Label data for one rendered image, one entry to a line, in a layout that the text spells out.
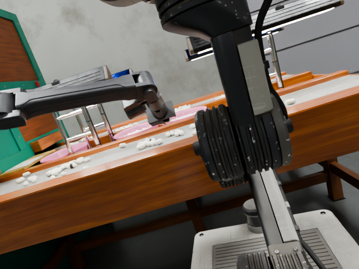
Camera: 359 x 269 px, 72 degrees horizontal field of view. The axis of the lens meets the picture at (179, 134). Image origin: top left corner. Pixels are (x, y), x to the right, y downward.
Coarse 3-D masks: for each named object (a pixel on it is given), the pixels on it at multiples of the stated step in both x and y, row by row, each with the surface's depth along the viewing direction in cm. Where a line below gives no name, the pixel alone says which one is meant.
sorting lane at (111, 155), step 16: (336, 80) 112; (352, 80) 103; (288, 96) 111; (304, 96) 102; (320, 96) 95; (128, 144) 120; (160, 144) 101; (96, 160) 109; (112, 160) 100; (0, 192) 108
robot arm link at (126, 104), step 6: (144, 90) 72; (150, 90) 71; (144, 96) 73; (150, 96) 73; (156, 96) 74; (126, 102) 78; (132, 102) 77; (138, 102) 76; (150, 102) 76; (126, 108) 78; (132, 108) 78; (138, 108) 79; (132, 114) 79; (138, 114) 80
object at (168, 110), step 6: (168, 102) 89; (162, 108) 83; (168, 108) 88; (150, 114) 89; (156, 114) 84; (162, 114) 85; (168, 114) 87; (174, 114) 87; (150, 120) 88; (156, 120) 87
